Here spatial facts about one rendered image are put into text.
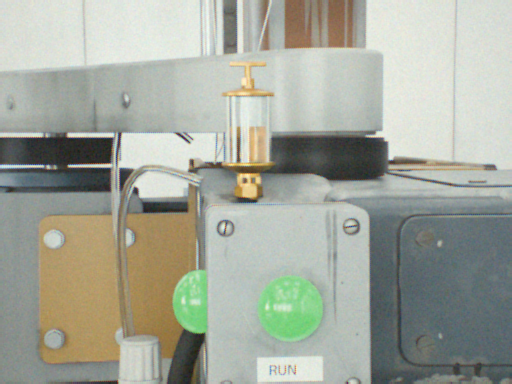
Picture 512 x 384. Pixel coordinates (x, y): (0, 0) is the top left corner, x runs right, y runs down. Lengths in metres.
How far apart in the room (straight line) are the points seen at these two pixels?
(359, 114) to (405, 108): 5.18
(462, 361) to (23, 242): 0.47
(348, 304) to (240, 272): 0.05
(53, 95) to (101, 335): 0.21
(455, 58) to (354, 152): 5.28
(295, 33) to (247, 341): 0.58
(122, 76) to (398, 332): 0.33
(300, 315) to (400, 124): 5.37
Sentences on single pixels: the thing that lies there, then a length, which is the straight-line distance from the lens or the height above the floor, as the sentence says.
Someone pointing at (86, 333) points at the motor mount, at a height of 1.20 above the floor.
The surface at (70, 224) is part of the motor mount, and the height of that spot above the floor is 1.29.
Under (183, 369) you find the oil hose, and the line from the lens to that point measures 0.54.
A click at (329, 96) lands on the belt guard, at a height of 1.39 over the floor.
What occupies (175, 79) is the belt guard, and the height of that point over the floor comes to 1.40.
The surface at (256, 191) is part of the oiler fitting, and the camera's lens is 0.55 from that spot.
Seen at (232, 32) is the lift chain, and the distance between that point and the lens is 1.08.
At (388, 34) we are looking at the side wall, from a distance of 5.83.
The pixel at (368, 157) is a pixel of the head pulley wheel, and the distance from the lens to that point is 0.65.
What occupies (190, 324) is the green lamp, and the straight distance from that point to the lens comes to 0.49.
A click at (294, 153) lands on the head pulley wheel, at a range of 0.64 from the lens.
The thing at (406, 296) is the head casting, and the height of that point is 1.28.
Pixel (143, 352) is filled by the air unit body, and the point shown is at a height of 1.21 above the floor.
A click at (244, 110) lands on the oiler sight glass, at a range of 0.54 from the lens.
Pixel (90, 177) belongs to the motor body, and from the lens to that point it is 0.95.
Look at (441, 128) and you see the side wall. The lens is 5.88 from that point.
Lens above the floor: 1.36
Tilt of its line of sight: 3 degrees down
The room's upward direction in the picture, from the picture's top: straight up
